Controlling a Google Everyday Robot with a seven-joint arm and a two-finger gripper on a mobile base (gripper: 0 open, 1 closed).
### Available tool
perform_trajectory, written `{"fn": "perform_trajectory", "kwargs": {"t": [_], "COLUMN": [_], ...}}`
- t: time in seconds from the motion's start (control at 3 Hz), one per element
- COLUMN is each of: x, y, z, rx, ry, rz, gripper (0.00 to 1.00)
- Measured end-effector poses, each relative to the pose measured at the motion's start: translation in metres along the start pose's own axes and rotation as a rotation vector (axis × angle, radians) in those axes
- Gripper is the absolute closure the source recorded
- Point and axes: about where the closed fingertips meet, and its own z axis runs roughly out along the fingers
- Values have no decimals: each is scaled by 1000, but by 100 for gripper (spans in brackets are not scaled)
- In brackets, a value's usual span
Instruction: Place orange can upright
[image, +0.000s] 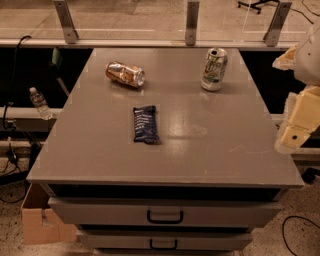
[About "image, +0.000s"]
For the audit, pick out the black top drawer handle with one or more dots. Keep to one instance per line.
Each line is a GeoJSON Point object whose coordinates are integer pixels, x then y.
{"type": "Point", "coordinates": [162, 218]}

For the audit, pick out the left metal railing bracket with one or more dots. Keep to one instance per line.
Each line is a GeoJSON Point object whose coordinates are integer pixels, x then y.
{"type": "Point", "coordinates": [64, 15]}

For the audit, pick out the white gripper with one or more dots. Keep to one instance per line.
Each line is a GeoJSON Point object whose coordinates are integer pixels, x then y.
{"type": "Point", "coordinates": [310, 63]}

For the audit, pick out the metal railing bracket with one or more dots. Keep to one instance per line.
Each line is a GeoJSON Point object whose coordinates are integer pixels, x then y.
{"type": "Point", "coordinates": [272, 36]}
{"type": "Point", "coordinates": [64, 15]}
{"type": "Point", "coordinates": [191, 22]}

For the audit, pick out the clear plastic water bottle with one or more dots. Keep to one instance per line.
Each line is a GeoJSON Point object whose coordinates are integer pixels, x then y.
{"type": "Point", "coordinates": [40, 104]}

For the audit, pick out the black office chair base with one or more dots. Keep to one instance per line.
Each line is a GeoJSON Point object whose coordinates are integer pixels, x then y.
{"type": "Point", "coordinates": [255, 5]}

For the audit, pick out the grey drawer cabinet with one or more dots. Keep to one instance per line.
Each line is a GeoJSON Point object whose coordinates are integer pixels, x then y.
{"type": "Point", "coordinates": [212, 146]}

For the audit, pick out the dark blue snack bag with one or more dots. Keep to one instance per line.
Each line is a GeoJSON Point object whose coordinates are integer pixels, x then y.
{"type": "Point", "coordinates": [145, 126]}

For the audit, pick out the right metal railing bracket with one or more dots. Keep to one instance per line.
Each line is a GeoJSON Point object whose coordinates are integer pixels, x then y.
{"type": "Point", "coordinates": [272, 36]}

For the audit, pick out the green handled tool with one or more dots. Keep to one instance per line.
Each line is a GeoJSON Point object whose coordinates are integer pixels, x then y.
{"type": "Point", "coordinates": [55, 65]}

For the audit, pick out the black drawer handle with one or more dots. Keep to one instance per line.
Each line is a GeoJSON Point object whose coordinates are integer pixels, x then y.
{"type": "Point", "coordinates": [162, 218]}
{"type": "Point", "coordinates": [163, 244]}

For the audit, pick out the brown cardboard box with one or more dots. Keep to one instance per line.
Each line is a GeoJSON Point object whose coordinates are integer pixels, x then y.
{"type": "Point", "coordinates": [40, 224]}

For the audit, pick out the white green soda can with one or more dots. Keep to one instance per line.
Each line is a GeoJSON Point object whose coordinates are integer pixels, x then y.
{"type": "Point", "coordinates": [214, 69]}

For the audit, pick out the horizontal metal rail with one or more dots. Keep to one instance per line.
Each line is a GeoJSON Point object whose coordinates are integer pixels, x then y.
{"type": "Point", "coordinates": [83, 43]}

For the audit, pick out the middle metal railing bracket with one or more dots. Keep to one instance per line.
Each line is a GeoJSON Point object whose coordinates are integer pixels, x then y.
{"type": "Point", "coordinates": [191, 22]}

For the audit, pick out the orange soda can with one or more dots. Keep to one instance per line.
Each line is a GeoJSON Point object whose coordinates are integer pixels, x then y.
{"type": "Point", "coordinates": [125, 74]}

